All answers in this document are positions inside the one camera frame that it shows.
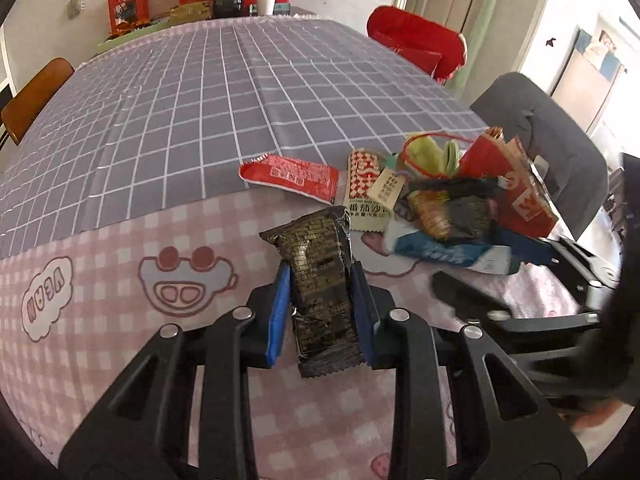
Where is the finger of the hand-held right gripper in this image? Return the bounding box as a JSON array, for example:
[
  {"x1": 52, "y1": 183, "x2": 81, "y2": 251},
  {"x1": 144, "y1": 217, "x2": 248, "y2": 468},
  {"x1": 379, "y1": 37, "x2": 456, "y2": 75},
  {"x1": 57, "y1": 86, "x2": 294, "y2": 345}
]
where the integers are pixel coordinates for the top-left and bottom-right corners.
[
  {"x1": 431, "y1": 271, "x2": 601, "y2": 335},
  {"x1": 504, "y1": 231, "x2": 619, "y2": 292}
]

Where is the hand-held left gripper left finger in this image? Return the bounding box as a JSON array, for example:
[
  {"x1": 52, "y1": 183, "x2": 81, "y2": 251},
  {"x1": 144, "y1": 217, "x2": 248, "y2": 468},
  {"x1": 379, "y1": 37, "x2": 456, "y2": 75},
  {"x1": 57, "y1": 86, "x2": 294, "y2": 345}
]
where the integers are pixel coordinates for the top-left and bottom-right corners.
[{"x1": 57, "y1": 260, "x2": 293, "y2": 480}]

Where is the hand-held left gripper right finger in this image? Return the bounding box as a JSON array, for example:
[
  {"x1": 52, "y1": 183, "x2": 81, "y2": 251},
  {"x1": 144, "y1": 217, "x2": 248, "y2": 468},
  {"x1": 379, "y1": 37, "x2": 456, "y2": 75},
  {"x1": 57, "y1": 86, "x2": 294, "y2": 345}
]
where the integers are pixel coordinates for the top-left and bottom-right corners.
[{"x1": 349, "y1": 260, "x2": 588, "y2": 480}]

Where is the black snack wrapper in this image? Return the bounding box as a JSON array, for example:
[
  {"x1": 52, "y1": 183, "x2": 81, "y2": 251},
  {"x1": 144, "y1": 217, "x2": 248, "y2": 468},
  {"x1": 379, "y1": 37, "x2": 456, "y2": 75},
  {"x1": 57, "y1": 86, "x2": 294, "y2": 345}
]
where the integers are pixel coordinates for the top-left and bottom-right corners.
[{"x1": 259, "y1": 208, "x2": 363, "y2": 378}]

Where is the blue white snack packet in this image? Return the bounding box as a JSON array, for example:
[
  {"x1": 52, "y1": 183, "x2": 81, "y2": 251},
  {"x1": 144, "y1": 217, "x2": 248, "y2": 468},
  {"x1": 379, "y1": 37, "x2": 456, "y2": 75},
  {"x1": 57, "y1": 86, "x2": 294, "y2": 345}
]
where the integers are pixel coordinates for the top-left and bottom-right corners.
[{"x1": 382, "y1": 224, "x2": 516, "y2": 275}]

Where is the red paper bag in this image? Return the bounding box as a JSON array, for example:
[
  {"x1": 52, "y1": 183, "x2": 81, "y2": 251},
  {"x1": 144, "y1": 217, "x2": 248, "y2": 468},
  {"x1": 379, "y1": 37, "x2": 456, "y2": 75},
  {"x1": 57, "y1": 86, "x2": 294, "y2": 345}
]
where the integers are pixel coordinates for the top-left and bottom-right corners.
[{"x1": 459, "y1": 126, "x2": 560, "y2": 239}]

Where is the pile of mixed wrappers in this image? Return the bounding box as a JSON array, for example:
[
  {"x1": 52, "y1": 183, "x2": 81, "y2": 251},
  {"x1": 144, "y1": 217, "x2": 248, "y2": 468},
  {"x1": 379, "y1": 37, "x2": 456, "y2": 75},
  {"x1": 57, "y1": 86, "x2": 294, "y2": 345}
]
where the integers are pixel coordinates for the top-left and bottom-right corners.
[{"x1": 370, "y1": 152, "x2": 516, "y2": 276}]

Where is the red white patterned sachet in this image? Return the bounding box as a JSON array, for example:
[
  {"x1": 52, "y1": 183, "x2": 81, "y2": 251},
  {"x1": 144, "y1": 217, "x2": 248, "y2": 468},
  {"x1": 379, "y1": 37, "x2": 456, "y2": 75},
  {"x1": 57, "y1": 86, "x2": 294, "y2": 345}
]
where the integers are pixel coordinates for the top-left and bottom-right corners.
[{"x1": 344, "y1": 149, "x2": 396, "y2": 232}]

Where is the grey jacket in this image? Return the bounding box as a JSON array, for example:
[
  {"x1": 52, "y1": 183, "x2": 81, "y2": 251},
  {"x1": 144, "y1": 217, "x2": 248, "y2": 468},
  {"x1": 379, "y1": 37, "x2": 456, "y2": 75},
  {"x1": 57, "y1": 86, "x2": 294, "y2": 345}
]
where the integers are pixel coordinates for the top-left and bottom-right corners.
[{"x1": 470, "y1": 71, "x2": 611, "y2": 241}]

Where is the long red wrapper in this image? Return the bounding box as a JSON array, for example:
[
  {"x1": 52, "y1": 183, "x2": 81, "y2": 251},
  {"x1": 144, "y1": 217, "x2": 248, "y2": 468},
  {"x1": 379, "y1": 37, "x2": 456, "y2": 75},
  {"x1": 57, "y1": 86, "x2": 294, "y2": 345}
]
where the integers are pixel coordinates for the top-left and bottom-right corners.
[{"x1": 239, "y1": 154, "x2": 341, "y2": 206}]

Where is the pink checked cartoon tablecloth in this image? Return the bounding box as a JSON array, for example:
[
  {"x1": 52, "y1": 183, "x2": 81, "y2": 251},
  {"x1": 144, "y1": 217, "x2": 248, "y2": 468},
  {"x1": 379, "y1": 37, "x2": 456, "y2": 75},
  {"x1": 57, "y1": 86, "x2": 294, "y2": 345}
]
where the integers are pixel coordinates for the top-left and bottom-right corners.
[{"x1": 0, "y1": 175, "x2": 591, "y2": 480}]

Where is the grey checked tablecloth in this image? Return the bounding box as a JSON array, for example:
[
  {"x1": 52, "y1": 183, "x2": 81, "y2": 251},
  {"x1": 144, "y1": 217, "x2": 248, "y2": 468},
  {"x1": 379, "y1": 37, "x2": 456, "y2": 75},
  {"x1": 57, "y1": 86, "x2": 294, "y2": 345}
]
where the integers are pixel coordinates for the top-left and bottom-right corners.
[{"x1": 0, "y1": 15, "x2": 488, "y2": 261}]

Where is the green lace door curtain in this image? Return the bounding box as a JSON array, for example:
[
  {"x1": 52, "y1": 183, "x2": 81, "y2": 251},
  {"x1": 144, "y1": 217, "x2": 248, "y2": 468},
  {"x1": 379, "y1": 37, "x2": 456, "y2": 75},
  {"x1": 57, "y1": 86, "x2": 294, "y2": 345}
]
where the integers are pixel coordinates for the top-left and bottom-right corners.
[{"x1": 452, "y1": 0, "x2": 506, "y2": 106}]

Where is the red cartoon garment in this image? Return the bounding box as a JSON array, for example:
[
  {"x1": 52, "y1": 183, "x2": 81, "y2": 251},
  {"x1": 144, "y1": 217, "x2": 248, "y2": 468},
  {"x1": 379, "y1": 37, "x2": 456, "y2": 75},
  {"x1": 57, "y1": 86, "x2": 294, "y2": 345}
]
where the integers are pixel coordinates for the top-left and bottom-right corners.
[{"x1": 366, "y1": 5, "x2": 467, "y2": 85}]

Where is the small teal box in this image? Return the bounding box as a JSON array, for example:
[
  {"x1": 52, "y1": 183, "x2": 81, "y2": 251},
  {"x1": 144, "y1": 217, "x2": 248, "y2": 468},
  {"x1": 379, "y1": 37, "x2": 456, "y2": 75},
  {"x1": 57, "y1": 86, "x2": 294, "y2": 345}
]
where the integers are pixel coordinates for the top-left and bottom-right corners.
[{"x1": 250, "y1": 2, "x2": 292, "y2": 17}]

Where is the green snack tray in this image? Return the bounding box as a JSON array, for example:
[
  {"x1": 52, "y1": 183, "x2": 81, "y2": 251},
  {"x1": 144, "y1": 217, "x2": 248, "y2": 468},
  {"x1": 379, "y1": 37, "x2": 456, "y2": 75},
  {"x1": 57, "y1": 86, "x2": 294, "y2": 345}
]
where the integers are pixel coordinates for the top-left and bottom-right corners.
[{"x1": 96, "y1": 2, "x2": 213, "y2": 54}]

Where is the brown wooden chair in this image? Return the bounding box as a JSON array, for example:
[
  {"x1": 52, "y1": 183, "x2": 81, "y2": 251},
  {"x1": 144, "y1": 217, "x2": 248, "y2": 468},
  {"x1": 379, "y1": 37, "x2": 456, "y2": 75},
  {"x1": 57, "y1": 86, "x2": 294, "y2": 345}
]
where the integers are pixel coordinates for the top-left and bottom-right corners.
[{"x1": 0, "y1": 57, "x2": 76, "y2": 146}]

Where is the red picture card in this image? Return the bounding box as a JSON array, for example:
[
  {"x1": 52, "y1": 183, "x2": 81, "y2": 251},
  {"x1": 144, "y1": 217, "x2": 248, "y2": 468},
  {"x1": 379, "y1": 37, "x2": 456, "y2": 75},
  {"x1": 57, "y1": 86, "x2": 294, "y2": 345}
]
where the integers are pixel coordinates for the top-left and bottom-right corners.
[{"x1": 108, "y1": 0, "x2": 150, "y2": 28}]

